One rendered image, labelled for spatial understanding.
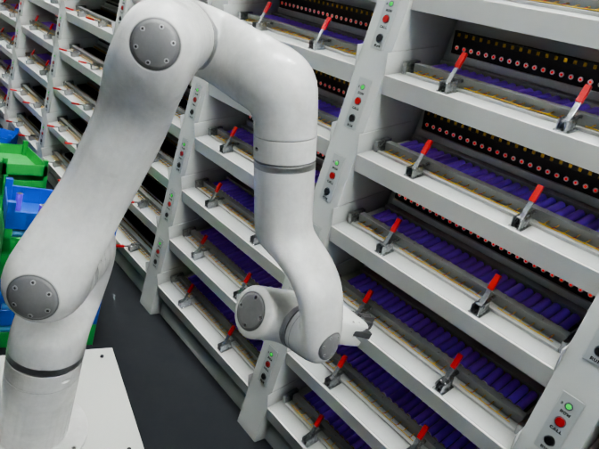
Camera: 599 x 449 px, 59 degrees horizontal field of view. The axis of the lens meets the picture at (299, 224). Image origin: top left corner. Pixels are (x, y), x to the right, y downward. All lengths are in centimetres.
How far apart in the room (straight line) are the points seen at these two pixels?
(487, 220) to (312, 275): 46
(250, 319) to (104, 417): 45
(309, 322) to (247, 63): 37
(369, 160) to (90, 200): 71
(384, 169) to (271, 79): 60
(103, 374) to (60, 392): 27
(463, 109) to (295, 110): 53
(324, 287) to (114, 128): 36
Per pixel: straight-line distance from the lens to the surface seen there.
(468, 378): 124
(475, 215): 112
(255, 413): 166
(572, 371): 107
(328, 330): 79
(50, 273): 80
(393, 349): 128
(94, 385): 123
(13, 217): 166
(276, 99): 70
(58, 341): 93
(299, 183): 74
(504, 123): 111
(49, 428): 105
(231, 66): 74
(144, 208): 218
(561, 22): 111
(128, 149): 75
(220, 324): 184
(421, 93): 122
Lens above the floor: 110
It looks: 18 degrees down
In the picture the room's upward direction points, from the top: 18 degrees clockwise
